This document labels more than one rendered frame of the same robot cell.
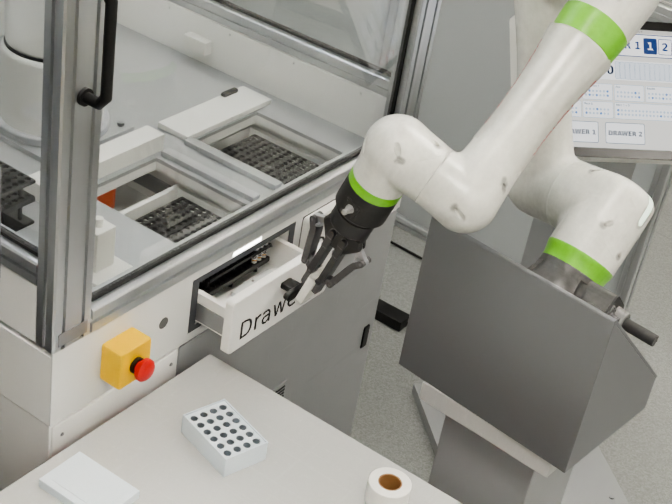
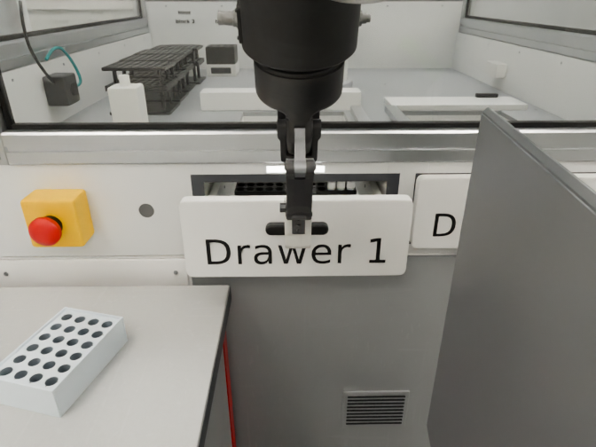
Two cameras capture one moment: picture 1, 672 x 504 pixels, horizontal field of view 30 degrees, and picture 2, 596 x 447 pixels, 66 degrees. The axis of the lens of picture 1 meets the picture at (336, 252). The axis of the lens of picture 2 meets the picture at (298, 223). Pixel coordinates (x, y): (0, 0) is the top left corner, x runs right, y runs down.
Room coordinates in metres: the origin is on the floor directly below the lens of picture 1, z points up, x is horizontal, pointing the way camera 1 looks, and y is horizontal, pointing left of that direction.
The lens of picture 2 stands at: (1.57, -0.37, 1.15)
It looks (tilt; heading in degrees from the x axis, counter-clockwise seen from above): 26 degrees down; 59
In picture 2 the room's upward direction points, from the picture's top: straight up
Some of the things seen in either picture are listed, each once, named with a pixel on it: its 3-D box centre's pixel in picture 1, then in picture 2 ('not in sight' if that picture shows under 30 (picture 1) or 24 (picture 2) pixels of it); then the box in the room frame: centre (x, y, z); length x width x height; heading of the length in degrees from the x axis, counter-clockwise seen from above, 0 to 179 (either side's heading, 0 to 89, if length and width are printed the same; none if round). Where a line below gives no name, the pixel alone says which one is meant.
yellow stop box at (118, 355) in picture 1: (127, 359); (58, 218); (1.59, 0.30, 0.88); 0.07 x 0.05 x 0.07; 150
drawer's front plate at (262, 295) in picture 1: (278, 294); (296, 237); (1.84, 0.09, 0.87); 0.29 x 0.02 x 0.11; 150
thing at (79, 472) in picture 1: (89, 488); not in sight; (1.39, 0.31, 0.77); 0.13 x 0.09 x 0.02; 61
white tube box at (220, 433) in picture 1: (224, 436); (62, 356); (1.55, 0.13, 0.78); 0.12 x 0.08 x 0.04; 44
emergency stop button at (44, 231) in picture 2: (142, 368); (47, 230); (1.57, 0.27, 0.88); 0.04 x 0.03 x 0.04; 150
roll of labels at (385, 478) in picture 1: (388, 491); not in sight; (1.49, -0.15, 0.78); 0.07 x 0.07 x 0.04
